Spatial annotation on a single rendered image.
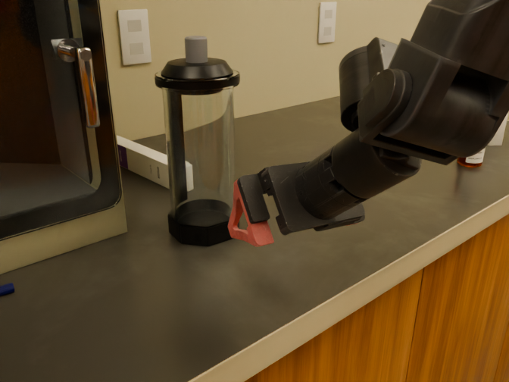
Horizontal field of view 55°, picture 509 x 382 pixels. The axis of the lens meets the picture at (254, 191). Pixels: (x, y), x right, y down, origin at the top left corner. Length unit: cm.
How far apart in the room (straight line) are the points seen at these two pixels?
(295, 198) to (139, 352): 21
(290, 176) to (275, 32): 97
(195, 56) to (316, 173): 26
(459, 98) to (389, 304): 47
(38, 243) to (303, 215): 37
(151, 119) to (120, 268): 62
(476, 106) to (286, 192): 18
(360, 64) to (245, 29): 90
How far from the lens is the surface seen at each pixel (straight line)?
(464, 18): 34
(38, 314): 60
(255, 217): 45
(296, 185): 46
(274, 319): 54
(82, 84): 58
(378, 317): 75
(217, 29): 128
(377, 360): 82
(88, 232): 70
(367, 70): 44
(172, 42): 121
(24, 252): 68
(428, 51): 35
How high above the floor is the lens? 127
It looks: 23 degrees down
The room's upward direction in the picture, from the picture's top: straight up
